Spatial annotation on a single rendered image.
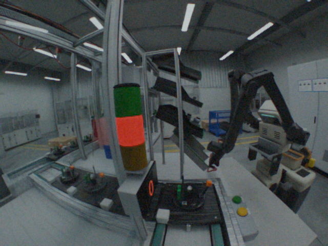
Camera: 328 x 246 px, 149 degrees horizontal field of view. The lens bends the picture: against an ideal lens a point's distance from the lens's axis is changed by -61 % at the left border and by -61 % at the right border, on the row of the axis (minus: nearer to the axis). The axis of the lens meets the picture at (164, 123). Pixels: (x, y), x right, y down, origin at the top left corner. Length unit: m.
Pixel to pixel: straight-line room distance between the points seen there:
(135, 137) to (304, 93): 3.36
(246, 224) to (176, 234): 0.26
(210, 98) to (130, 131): 9.38
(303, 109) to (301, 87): 0.48
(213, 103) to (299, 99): 7.25
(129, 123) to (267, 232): 0.67
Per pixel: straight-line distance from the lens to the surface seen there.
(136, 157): 0.21
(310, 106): 3.31
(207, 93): 9.45
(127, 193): 0.21
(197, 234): 0.52
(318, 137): 3.28
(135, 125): 0.20
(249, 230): 0.52
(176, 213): 0.51
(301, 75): 3.45
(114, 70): 0.22
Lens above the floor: 1.38
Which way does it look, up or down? 9 degrees down
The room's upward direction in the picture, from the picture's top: 4 degrees counter-clockwise
